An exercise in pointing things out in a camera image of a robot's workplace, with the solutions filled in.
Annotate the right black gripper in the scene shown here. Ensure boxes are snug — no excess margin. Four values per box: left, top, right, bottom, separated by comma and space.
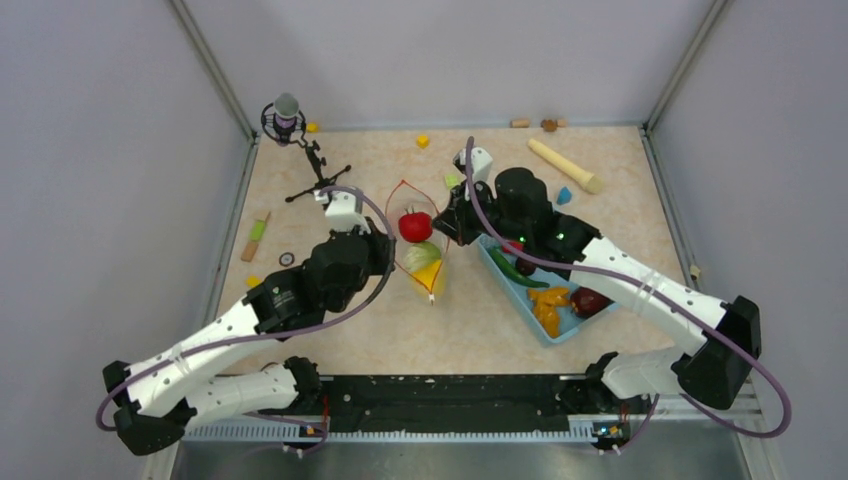
430, 177, 529, 248

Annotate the red toy tomato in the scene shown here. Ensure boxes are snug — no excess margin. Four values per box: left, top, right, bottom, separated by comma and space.
398, 212, 433, 243

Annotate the green toy cabbage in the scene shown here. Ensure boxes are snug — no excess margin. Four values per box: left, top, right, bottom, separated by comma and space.
402, 241, 442, 273

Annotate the clear orange-zip bag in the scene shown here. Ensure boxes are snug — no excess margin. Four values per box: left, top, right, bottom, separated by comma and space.
385, 180, 450, 305

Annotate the yellow toy lemon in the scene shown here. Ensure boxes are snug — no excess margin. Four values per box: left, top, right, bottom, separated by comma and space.
412, 260, 446, 301

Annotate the red toy chili pepper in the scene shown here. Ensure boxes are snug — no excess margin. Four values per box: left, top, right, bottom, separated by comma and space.
501, 241, 524, 255

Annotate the dark red toy apple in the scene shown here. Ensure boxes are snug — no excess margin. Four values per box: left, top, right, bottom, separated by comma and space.
570, 287, 613, 319

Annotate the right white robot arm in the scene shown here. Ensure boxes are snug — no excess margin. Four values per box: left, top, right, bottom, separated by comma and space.
433, 167, 761, 412

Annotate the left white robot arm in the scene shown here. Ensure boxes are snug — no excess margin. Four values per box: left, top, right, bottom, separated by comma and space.
102, 221, 396, 456

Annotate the green toy cucumber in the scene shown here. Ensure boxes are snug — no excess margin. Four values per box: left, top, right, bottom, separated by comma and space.
486, 247, 550, 288

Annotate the dark brown toy mushroom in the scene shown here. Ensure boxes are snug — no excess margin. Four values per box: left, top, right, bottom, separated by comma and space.
514, 257, 537, 277

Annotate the yellow block left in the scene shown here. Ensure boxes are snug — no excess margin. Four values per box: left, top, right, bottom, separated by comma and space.
245, 275, 262, 289

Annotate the green wooden knife toy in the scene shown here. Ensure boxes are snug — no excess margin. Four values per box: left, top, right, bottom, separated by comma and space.
240, 209, 271, 263

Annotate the blue toy block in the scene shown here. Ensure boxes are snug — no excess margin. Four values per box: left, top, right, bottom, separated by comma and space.
556, 187, 573, 206

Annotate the cream wooden rolling pin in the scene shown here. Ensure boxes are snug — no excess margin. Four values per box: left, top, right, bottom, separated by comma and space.
527, 139, 604, 194

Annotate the light blue plastic basket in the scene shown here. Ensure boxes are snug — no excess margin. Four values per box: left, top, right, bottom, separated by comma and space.
475, 235, 619, 345

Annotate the microphone on black tripod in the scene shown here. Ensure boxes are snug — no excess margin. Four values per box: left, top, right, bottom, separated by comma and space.
261, 92, 352, 203

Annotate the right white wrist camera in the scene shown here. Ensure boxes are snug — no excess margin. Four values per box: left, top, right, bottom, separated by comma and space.
450, 146, 493, 203

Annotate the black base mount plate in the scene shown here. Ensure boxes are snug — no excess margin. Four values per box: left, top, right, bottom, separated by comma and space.
322, 374, 599, 434

